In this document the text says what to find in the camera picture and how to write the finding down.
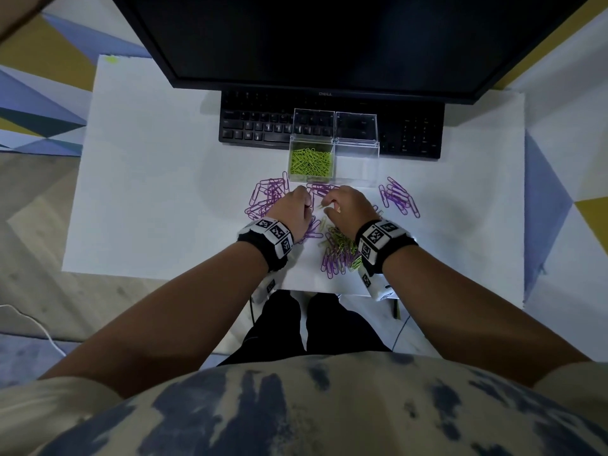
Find black keyboard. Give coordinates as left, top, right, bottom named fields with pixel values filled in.
left=218, top=88, right=446, bottom=161

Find brown wooden board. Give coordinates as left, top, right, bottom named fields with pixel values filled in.
left=0, top=0, right=60, bottom=43

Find black left wristband with markers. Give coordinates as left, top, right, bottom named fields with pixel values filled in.
left=237, top=217, right=295, bottom=273

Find person's right forearm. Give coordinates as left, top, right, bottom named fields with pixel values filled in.
left=382, top=244, right=592, bottom=388

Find white cable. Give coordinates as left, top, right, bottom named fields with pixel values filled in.
left=0, top=304, right=67, bottom=358

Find pile of mixed paper clips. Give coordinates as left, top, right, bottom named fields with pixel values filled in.
left=303, top=182, right=381, bottom=280

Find person's tie-dye shirt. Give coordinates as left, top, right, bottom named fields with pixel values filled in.
left=0, top=351, right=608, bottom=456

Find transparent box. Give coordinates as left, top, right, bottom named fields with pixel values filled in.
left=332, top=111, right=381, bottom=186
left=288, top=108, right=337, bottom=184

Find heap of green paper clips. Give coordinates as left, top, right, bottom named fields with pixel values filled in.
left=290, top=148, right=333, bottom=176

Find person's left hand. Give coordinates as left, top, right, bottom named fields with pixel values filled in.
left=265, top=186, right=314, bottom=243

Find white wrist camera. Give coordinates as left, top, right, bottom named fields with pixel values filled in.
left=258, top=275, right=281, bottom=300
left=360, top=270, right=400, bottom=302

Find person's left forearm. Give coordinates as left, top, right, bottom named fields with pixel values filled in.
left=40, top=241, right=269, bottom=400

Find black right wristband with markers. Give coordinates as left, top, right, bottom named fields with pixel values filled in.
left=355, top=218, right=419, bottom=277

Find black computer monitor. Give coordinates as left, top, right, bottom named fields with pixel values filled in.
left=108, top=0, right=595, bottom=106

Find person's black trousers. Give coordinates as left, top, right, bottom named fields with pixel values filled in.
left=218, top=290, right=393, bottom=367

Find person's right hand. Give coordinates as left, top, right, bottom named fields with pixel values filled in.
left=322, top=186, right=381, bottom=243

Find black right camera cable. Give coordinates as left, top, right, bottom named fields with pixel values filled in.
left=391, top=313, right=412, bottom=350

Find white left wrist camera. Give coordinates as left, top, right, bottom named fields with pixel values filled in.
left=258, top=275, right=281, bottom=300

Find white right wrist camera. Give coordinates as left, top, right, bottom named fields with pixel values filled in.
left=360, top=270, right=400, bottom=302

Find black wristband with markers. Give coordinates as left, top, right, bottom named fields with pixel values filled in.
left=237, top=217, right=295, bottom=273
left=355, top=218, right=419, bottom=277

